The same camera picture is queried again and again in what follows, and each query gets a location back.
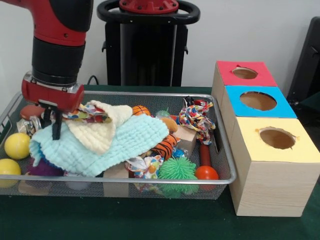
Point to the small orange basketball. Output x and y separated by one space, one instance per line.
141 110

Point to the clear shallow mesh bin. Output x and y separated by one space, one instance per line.
220 150

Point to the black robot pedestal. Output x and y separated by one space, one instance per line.
145 55

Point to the mint knitted cloth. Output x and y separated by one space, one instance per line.
135 140

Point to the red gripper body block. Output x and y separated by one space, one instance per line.
50 97

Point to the crushed silver drink can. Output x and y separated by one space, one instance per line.
29 125

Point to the multicoloured patterned cloth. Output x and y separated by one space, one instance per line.
90 114

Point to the green spiky ball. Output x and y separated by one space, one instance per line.
177 169

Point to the yellow ball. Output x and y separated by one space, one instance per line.
17 146
8 167

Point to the tiger striped toy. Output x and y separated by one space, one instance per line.
164 146

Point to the dark green tablecloth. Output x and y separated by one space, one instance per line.
150 220

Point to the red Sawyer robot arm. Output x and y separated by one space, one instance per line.
60 40

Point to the wooden box with three holes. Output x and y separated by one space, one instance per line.
270 185

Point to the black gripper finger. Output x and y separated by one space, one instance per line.
45 117
57 125

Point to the black panel stand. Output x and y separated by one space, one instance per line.
307 65

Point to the cream knitted cloth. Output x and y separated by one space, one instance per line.
97 135

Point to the red maraca rattle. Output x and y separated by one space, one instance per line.
206 173

